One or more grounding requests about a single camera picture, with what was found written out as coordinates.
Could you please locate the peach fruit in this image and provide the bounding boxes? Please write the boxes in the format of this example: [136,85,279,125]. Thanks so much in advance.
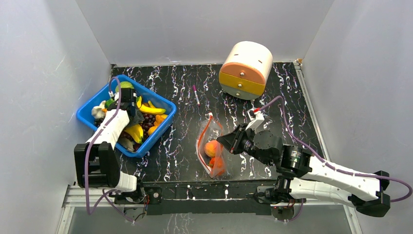
[204,140,220,158]

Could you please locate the clear zip top bag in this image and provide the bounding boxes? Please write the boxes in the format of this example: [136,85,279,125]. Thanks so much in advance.
[195,113,226,179]

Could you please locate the orange tangerine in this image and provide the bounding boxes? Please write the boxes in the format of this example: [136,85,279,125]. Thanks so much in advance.
[208,157,226,177]

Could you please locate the yellow banana bunch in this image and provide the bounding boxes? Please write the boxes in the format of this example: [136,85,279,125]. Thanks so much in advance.
[124,124,144,144]

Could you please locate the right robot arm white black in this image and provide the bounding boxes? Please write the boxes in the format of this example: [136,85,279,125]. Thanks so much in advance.
[217,124,391,217]

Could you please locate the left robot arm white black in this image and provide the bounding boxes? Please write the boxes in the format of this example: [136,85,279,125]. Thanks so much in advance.
[74,88,146,203]

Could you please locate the green cabbage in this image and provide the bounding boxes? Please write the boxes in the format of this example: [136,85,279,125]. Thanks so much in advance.
[115,81,134,92]

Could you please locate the single yellow banana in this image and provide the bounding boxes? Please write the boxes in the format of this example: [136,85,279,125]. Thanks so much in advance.
[136,96,166,115]

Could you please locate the dark purple grapes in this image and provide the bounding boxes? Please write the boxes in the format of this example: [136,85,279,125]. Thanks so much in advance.
[139,114,157,142]

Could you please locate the white garlic bulb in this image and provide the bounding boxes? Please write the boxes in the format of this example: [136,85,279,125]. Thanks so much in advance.
[91,100,107,119]

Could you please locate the blue plastic bin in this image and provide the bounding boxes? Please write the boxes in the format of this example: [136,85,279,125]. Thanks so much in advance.
[76,75,177,158]

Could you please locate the pink marker pen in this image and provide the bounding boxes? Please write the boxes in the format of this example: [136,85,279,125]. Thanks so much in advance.
[192,85,200,106]

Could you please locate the round pastel drawer cabinet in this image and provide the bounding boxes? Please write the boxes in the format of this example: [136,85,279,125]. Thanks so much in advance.
[219,41,273,100]

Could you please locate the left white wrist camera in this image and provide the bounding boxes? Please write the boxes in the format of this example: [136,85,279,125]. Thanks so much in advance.
[109,91,119,102]

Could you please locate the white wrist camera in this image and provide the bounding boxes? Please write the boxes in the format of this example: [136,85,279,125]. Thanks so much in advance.
[109,91,119,102]
[246,108,264,131]

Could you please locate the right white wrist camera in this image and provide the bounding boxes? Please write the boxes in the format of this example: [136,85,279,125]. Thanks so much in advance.
[246,108,264,131]

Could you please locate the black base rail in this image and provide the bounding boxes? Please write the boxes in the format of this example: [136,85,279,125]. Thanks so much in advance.
[122,180,305,217]

